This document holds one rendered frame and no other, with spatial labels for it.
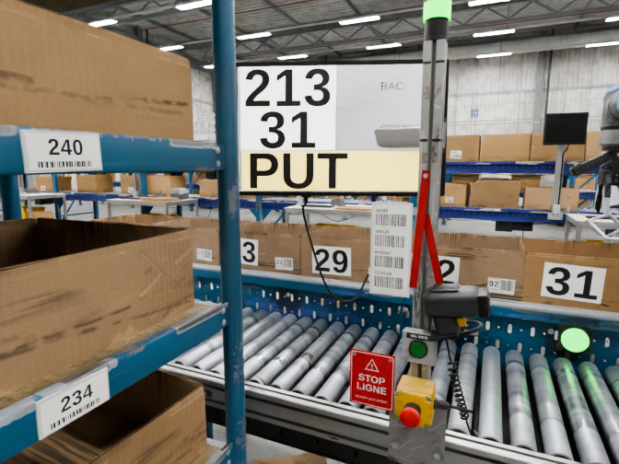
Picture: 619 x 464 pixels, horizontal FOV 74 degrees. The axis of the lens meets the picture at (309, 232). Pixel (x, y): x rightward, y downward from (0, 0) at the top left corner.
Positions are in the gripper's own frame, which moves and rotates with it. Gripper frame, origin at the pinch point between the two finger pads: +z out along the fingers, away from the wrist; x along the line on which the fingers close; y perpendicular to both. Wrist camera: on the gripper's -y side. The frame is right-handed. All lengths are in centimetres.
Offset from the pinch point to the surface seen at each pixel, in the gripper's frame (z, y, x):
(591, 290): 22.8, -1.1, -8.2
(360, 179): -10, -58, -61
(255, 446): 119, -125, -1
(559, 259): 14.2, -10.3, -8.0
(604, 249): 15.1, 7.1, 20.9
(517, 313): 31.3, -20.8, -14.1
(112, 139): -16, -61, -126
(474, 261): 17.3, -34.3, -8.1
